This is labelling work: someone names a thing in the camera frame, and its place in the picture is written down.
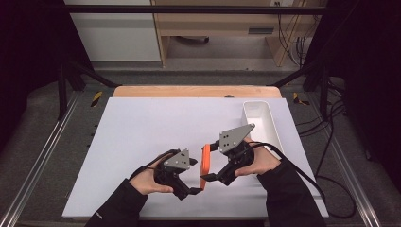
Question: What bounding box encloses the white plastic bin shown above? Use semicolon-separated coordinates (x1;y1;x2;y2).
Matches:
240;100;286;159

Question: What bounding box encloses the aluminium rail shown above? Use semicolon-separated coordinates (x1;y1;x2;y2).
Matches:
306;93;383;227
0;91;81;227

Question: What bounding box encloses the black hanging cable bundle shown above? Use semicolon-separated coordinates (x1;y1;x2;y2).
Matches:
275;1;316;68

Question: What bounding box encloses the dark curtain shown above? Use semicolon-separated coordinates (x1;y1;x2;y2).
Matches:
0;0;93;152
304;0;401;190

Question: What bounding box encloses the person's right hand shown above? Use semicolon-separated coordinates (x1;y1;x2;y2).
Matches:
234;136;282;178

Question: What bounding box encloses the wooden table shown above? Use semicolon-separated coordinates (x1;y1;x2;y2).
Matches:
113;84;283;99

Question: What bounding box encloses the orange phone case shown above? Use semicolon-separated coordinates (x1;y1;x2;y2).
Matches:
200;143;212;191

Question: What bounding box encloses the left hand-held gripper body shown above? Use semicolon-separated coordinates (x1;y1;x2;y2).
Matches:
153;148;194;201

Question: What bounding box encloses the white table mat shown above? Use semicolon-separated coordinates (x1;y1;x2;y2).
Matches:
61;96;329;220

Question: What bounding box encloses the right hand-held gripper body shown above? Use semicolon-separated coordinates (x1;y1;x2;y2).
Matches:
217;123;256;187

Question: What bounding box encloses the grey desk label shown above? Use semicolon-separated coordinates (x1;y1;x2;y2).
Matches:
248;27;275;35

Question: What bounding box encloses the wooden desk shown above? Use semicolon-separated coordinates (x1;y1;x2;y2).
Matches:
150;0;329;68

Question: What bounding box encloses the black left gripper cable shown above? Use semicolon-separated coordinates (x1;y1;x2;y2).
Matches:
129;148;181;182

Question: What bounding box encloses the white cabinet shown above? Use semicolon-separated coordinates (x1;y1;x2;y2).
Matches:
61;0;162;62

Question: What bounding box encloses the black horizontal frame bar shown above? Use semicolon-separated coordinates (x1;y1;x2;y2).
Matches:
62;4;329;15

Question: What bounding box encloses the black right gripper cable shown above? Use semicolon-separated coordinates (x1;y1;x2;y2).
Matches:
244;141;357;219

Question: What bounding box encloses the black floor cable bundle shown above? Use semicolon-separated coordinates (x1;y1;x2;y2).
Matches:
296;75;348;178

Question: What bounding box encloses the yellow black tape marker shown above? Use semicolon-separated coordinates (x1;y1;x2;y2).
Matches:
292;92;310;107
90;91;104;108

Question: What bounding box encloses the person's left hand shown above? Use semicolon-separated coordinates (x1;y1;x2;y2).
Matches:
129;152;176;196

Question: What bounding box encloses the black frame strut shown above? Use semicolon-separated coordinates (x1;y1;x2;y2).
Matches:
268;60;330;119
57;60;122;121

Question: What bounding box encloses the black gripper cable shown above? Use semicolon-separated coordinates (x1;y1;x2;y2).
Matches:
244;141;357;219
129;148;181;182

